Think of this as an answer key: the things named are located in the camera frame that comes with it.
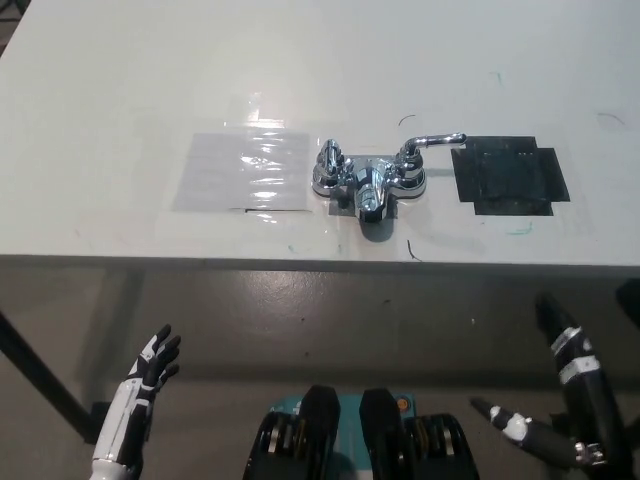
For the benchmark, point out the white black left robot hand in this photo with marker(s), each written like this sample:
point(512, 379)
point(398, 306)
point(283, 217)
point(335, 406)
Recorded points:
point(131, 400)

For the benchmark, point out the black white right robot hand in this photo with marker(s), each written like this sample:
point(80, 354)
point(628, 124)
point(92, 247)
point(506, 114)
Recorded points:
point(580, 360)

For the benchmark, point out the black teal robot torso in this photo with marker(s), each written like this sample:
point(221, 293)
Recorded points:
point(360, 440)

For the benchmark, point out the chrome faucet body with spout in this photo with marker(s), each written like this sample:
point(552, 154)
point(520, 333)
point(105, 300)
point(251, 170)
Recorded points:
point(369, 192)

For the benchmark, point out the black table leg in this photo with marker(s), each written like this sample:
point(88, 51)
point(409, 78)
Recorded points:
point(631, 302)

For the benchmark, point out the black tape patch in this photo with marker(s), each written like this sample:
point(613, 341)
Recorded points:
point(507, 175)

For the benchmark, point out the clear plastic sheet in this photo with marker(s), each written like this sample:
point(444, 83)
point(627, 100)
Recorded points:
point(220, 172)

